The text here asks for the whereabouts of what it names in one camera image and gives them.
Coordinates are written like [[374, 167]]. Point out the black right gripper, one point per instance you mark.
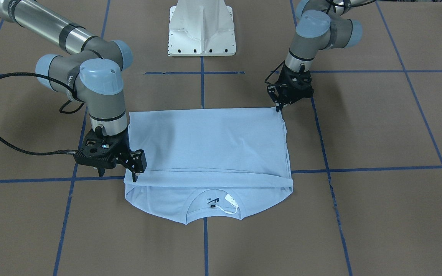
[[137, 160]]

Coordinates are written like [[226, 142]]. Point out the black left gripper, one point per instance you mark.
[[276, 91]]

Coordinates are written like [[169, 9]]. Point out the light blue t-shirt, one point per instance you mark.
[[196, 157]]

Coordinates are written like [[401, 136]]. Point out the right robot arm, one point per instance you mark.
[[91, 74]]

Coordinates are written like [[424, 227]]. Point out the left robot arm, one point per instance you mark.
[[320, 26]]

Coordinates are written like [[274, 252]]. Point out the white hang tag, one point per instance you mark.
[[230, 200]]

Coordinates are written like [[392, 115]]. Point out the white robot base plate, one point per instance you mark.
[[201, 28]]

